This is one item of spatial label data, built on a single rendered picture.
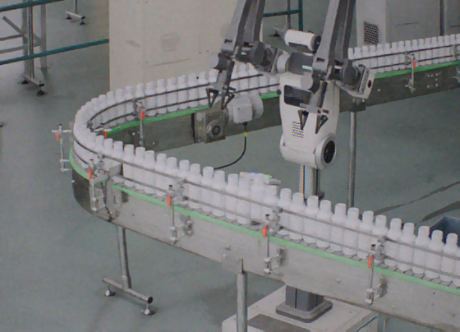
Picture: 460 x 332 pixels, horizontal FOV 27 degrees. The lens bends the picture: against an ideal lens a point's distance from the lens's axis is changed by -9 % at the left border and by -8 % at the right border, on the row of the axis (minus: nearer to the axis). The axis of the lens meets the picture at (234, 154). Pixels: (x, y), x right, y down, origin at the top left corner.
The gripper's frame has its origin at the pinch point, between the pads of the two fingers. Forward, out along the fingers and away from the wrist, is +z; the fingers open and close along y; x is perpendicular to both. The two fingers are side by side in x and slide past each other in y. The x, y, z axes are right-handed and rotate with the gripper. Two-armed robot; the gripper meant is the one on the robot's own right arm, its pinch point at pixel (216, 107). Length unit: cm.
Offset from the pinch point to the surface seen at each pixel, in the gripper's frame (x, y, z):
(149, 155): -24.7, -6.1, 24.9
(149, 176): -22.4, -5.5, 32.8
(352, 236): -21, 89, 33
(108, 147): -24.1, -30.5, 26.6
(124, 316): 58, -74, 114
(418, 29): 527, -205, -143
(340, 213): -22, 83, 26
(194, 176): -23.7, 17.4, 27.7
